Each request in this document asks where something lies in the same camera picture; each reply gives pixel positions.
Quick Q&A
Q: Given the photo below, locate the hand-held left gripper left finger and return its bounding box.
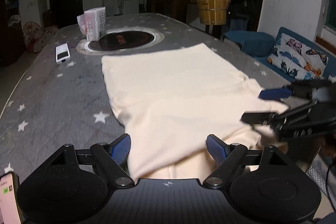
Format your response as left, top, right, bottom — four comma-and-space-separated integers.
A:
39, 134, 133, 188

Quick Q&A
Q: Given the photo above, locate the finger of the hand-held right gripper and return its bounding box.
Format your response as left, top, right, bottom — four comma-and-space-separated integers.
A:
241, 101, 319, 126
259, 81, 319, 102

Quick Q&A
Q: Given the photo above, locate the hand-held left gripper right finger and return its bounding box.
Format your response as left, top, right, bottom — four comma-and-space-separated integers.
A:
203, 135, 298, 188

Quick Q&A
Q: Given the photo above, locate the cream sweater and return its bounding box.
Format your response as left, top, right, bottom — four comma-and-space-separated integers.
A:
101, 43, 289, 180

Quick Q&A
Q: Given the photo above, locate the butterfly-printed cushion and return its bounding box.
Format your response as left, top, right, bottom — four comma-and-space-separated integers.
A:
267, 33, 329, 81

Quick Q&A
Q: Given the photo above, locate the blue sofa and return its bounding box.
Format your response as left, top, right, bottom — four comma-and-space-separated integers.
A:
222, 27, 336, 216

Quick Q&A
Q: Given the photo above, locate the grey star-printed tablecloth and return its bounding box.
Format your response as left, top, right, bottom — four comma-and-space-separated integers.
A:
0, 13, 297, 188

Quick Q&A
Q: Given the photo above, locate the wooden bucket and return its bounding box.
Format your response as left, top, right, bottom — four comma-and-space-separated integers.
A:
197, 0, 229, 25

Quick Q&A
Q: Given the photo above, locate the window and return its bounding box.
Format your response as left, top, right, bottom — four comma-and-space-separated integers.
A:
324, 0, 336, 30

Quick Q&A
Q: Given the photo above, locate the round black induction hob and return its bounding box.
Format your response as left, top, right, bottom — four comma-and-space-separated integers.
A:
77, 27, 164, 52

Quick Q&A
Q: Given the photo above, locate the white remote control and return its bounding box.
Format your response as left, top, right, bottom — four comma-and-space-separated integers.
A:
56, 43, 71, 65

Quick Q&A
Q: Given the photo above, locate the smartphone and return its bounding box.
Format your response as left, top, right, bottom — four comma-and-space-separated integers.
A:
0, 172, 24, 224

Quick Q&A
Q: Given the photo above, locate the wooden side table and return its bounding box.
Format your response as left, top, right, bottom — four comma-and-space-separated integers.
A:
171, 0, 210, 34

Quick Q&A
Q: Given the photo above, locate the tissue pack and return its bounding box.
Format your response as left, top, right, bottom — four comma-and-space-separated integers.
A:
77, 6, 106, 41

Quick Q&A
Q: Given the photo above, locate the pink mesh food cover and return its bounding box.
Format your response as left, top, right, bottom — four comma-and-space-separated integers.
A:
22, 21, 44, 52
33, 25, 59, 53

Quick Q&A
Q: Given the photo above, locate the white water dispenser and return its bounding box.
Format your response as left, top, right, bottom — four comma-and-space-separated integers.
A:
102, 0, 114, 16

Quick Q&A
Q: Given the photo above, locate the wooden arched shelf unit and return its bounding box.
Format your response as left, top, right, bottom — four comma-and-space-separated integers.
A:
0, 0, 27, 67

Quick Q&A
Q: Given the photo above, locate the black cable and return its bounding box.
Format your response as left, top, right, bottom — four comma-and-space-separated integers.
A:
325, 165, 336, 203

